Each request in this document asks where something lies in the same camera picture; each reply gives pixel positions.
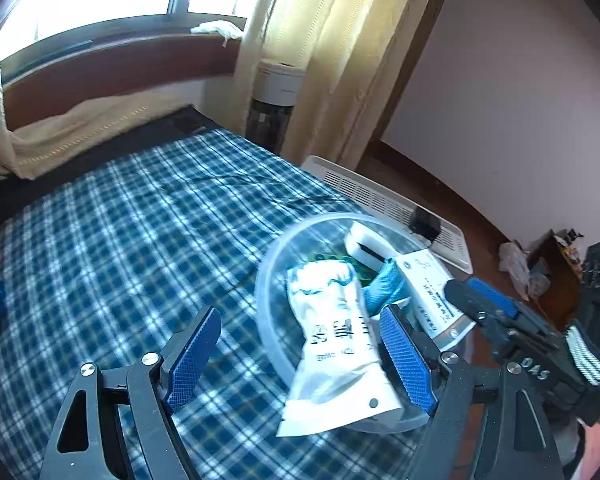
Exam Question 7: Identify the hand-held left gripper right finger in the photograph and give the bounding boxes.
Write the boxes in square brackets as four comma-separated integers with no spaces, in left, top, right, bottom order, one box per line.
[378,304,566,480]

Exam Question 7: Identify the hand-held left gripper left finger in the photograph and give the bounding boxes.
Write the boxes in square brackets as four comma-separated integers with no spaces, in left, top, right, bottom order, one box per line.
[39,306,222,480]

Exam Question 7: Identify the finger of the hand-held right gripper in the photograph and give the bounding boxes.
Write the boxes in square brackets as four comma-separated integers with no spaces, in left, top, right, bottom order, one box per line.
[466,276,541,328]
[442,280,518,348]

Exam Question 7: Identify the white cardboard box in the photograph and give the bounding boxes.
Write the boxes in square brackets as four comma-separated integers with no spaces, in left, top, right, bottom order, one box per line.
[392,250,477,352]

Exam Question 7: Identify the white plastic packet blue print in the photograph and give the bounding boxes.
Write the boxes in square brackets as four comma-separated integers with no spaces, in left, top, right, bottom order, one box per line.
[276,258,403,437]

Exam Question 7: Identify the teal cloth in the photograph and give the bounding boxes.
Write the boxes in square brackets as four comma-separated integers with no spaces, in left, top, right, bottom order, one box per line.
[362,258,416,318]

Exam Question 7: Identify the clear plastic bowl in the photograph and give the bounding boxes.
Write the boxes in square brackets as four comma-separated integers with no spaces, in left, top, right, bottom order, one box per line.
[254,212,476,433]

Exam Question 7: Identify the thick white sponge black stripe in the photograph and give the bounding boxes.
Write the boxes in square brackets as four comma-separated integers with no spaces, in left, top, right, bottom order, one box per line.
[344,223,428,273]

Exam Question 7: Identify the green dotted box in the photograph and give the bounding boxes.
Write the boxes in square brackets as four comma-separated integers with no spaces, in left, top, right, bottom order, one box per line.
[307,254,376,282]

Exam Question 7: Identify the crumpled plastic bag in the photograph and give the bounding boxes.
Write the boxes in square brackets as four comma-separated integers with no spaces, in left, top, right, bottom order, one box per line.
[497,241,551,302]

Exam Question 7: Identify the small brown wooden cabinet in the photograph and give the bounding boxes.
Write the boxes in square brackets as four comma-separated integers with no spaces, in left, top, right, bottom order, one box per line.
[527,230,588,332]

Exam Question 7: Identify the black power adapter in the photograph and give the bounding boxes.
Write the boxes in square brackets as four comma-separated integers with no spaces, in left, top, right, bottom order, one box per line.
[409,206,441,247]

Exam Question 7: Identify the blue plaid blanket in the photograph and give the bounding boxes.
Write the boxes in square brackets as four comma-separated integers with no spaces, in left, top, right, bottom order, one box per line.
[0,127,431,480]

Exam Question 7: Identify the white panel heater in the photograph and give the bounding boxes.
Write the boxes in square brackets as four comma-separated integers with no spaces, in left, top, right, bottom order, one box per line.
[300,156,473,274]

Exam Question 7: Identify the black mattress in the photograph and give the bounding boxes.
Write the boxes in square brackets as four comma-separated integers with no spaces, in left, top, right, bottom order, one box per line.
[0,105,231,236]

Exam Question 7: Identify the wide cream curtain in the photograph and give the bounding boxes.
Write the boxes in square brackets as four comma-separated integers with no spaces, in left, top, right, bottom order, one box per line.
[0,45,201,182]

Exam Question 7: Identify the white air purifier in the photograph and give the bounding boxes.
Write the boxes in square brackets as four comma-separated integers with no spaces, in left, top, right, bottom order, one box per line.
[247,58,306,157]

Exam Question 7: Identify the brown wooden window sill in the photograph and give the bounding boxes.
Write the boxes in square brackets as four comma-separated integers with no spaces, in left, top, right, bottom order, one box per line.
[0,30,244,133]

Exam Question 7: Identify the narrow cream curtain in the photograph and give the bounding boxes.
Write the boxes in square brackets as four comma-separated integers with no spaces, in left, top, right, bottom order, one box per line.
[232,0,433,167]

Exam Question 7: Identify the white cloth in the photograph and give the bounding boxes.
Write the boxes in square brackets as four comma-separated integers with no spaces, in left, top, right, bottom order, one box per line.
[190,20,247,49]

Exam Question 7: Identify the brown wooden door frame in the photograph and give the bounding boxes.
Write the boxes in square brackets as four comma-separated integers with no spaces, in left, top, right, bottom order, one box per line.
[355,0,451,171]

